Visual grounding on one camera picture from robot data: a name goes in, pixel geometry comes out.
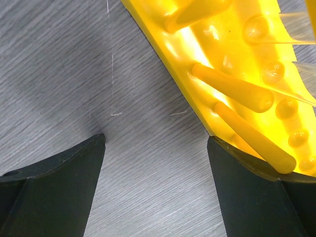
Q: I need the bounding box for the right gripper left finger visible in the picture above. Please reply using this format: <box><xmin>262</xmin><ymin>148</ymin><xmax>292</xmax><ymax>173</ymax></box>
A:
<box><xmin>0</xmin><ymin>134</ymin><xmax>106</xmax><ymax>237</ymax></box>

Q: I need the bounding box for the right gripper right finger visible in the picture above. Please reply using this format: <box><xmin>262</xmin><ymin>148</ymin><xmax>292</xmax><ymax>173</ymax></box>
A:
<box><xmin>207</xmin><ymin>136</ymin><xmax>316</xmax><ymax>237</ymax></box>

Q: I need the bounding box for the glass test tube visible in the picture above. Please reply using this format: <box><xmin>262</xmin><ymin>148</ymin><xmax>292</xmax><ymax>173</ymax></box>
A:
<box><xmin>242</xmin><ymin>10</ymin><xmax>316</xmax><ymax>44</ymax></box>
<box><xmin>260</xmin><ymin>60</ymin><xmax>316</xmax><ymax>106</ymax></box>

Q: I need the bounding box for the yellow test tube rack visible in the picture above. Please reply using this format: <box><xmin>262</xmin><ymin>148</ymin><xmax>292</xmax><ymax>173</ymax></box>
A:
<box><xmin>123</xmin><ymin>0</ymin><xmax>316</xmax><ymax>176</ymax></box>

